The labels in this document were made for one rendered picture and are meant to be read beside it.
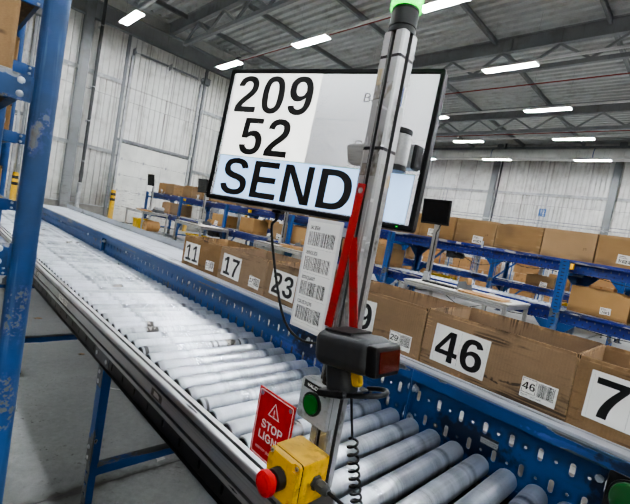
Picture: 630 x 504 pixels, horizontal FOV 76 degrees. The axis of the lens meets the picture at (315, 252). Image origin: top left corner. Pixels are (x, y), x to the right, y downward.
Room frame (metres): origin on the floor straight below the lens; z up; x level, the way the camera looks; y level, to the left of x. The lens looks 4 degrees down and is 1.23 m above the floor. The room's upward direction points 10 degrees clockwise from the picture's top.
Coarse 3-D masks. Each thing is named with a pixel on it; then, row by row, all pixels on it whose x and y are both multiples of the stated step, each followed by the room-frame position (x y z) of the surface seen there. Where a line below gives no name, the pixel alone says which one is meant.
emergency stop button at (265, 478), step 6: (258, 474) 0.58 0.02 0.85; (264, 474) 0.57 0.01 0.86; (270, 474) 0.57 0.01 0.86; (258, 480) 0.58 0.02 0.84; (264, 480) 0.57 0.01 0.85; (270, 480) 0.57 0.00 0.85; (276, 480) 0.58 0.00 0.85; (258, 486) 0.58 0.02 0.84; (264, 486) 0.57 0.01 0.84; (270, 486) 0.56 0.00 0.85; (264, 492) 0.57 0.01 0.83; (270, 492) 0.56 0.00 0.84
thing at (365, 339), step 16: (320, 336) 0.59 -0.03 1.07; (336, 336) 0.57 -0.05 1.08; (352, 336) 0.56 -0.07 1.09; (368, 336) 0.56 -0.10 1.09; (320, 352) 0.58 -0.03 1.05; (336, 352) 0.56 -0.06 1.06; (352, 352) 0.54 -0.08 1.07; (368, 352) 0.53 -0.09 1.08; (384, 352) 0.53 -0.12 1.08; (336, 368) 0.58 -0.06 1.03; (352, 368) 0.54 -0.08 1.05; (368, 368) 0.53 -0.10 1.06; (384, 368) 0.53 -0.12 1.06; (336, 384) 0.57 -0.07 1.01; (352, 384) 0.57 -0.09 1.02
